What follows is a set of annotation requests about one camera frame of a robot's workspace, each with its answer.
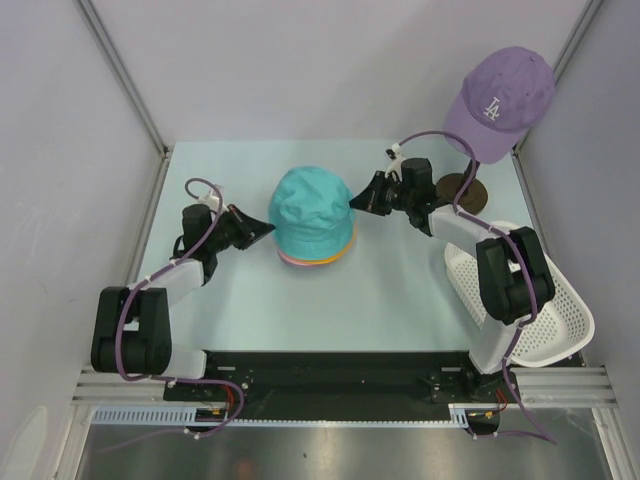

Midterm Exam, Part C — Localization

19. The white slotted cable duct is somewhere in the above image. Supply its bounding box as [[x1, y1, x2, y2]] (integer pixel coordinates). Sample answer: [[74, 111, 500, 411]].
[[91, 405, 469, 429]]

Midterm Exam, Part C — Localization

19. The yellow hat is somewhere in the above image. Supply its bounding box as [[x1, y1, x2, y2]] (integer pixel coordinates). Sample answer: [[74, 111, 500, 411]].
[[317, 225, 358, 265]]

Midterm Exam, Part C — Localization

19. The purple baseball cap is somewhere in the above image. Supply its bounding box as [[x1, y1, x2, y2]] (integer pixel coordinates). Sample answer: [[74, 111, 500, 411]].
[[443, 46, 555, 164]]

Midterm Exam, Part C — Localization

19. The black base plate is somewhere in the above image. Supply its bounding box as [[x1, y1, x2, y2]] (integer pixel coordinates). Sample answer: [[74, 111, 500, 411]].
[[163, 349, 584, 422]]

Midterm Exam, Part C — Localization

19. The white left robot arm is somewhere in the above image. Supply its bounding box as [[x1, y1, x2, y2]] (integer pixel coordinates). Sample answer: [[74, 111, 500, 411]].
[[91, 204, 275, 400]]

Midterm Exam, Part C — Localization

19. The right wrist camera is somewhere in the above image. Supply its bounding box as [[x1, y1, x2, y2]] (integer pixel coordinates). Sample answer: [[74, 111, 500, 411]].
[[385, 143, 405, 182]]

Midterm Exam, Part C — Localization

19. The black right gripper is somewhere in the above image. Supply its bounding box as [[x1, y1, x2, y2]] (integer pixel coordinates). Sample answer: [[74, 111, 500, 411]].
[[350, 172, 414, 217]]

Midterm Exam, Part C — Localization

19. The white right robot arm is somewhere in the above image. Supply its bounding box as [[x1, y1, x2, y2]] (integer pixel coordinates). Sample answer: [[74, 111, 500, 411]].
[[350, 158, 555, 401]]

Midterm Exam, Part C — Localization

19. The white perforated plastic basket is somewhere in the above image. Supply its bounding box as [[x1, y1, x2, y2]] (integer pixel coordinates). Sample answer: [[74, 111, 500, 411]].
[[444, 220, 595, 374]]

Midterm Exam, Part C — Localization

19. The teal cap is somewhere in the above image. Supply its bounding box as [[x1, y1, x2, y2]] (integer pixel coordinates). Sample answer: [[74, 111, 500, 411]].
[[268, 166, 355, 263]]

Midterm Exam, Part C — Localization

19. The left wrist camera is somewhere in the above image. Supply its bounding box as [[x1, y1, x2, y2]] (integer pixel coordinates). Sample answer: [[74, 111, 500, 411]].
[[197, 189, 225, 211]]

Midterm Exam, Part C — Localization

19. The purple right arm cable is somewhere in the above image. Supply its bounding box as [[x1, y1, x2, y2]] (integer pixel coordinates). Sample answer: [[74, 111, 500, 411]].
[[394, 130, 556, 444]]

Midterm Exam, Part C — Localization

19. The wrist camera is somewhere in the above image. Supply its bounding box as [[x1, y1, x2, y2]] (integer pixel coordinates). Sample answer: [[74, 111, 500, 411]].
[[197, 189, 225, 211], [385, 143, 405, 182]]

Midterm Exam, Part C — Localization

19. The aluminium frame rail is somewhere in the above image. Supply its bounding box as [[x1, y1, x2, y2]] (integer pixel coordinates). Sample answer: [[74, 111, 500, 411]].
[[73, 0, 171, 401]]

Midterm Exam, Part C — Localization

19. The pink bucket hat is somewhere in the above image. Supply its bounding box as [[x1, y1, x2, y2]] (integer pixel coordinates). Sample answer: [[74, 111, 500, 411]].
[[277, 250, 329, 267]]

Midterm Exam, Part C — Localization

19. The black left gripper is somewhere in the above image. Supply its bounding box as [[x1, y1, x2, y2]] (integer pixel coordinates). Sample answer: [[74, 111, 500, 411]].
[[206, 204, 274, 253]]

